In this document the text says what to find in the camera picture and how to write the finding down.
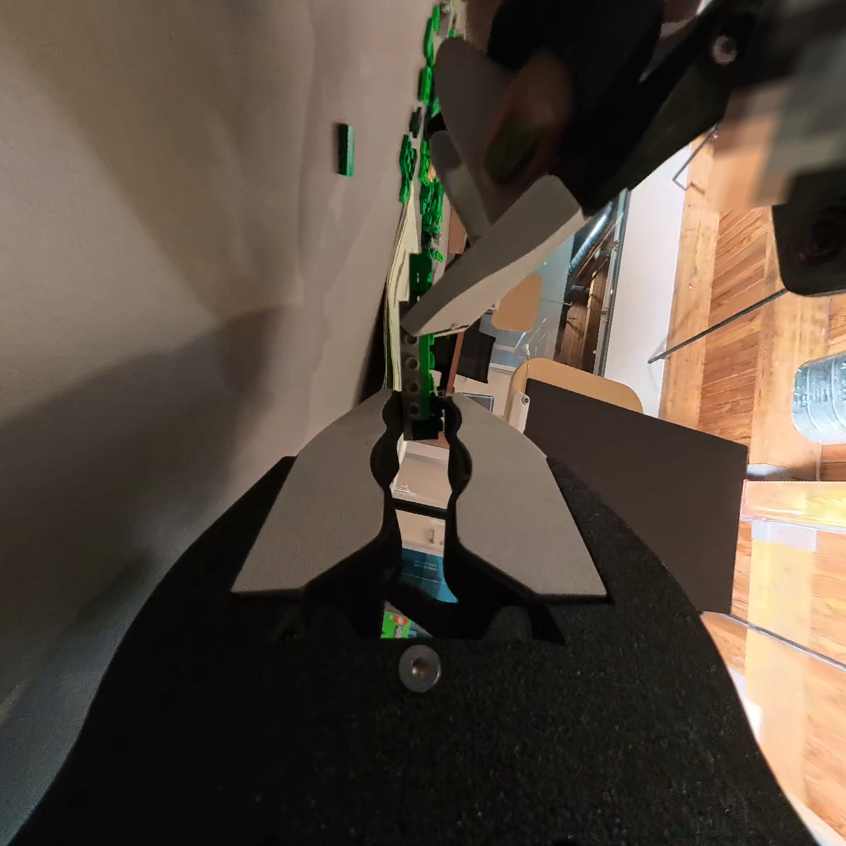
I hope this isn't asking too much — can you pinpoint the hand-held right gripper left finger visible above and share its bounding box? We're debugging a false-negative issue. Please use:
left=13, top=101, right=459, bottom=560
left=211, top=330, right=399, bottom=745
left=230, top=389, right=401, bottom=596

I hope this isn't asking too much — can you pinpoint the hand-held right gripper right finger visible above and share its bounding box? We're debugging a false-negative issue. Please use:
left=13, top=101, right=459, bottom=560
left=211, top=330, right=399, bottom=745
left=442, top=393, right=609, bottom=600

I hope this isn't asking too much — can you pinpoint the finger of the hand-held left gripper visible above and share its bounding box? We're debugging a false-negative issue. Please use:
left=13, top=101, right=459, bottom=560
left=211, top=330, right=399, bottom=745
left=400, top=174, right=590, bottom=339
left=428, top=36, right=523, bottom=247

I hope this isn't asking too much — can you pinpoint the black and green brick assembly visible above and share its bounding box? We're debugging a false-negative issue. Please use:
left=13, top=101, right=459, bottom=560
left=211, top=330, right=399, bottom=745
left=395, top=251, right=450, bottom=442

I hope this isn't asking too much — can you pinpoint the wooden chair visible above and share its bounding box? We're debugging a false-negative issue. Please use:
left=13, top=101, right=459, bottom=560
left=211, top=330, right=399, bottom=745
left=504, top=357, right=645, bottom=430
left=490, top=272, right=544, bottom=331

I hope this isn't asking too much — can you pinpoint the pile of green bricks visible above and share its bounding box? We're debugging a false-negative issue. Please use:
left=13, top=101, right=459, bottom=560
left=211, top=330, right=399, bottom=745
left=397, top=0, right=460, bottom=265

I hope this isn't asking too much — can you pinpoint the black monitor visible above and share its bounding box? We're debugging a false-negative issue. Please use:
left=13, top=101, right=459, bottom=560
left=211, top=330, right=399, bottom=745
left=455, top=329, right=498, bottom=384

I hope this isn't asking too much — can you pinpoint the white instruction booklet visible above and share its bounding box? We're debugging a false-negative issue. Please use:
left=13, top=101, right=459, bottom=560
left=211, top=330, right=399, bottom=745
left=382, top=192, right=427, bottom=397

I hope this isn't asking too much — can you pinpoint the black partition panel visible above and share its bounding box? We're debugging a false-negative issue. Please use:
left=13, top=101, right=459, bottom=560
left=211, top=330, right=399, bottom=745
left=522, top=378, right=749, bottom=616

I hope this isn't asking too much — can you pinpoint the green printed box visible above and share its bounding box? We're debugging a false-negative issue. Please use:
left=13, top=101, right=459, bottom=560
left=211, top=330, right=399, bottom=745
left=380, top=600, right=430, bottom=641

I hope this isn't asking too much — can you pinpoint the silver ventilation duct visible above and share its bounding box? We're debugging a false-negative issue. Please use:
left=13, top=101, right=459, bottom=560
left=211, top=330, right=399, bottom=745
left=793, top=352, right=846, bottom=445

